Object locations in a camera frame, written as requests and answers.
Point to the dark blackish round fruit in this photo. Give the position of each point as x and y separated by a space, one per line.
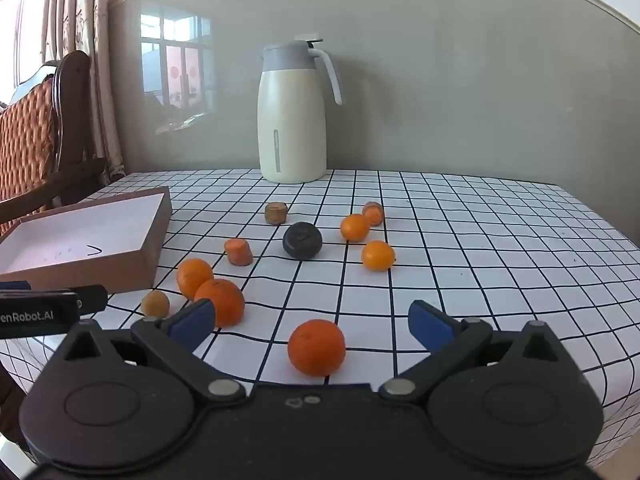
302 241

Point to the brownish dried orange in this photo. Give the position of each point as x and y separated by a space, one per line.
276 213

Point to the cream thermos jug grey lid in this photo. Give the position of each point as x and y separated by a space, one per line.
292 125

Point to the small orange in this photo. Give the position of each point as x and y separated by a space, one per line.
375 214

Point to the small orange tangerine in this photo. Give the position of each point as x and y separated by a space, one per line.
377 256
355 227

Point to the beige patterned curtain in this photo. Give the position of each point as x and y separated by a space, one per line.
95 35

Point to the orange carrot piece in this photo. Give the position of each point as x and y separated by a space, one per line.
239 252

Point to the small brownish round fruit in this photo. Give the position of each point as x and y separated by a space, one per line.
155 304

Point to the brown cardboard box white inside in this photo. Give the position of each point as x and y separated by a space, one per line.
90 230

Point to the wooden sofa orange woven cushions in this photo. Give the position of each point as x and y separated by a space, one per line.
30 140

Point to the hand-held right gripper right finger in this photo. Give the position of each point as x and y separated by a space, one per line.
430 322

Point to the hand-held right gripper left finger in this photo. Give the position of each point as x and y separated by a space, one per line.
192 320

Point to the white black checked tablecloth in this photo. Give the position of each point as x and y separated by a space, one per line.
500 260

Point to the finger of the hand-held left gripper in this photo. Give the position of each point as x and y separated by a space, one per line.
92 297
15 285

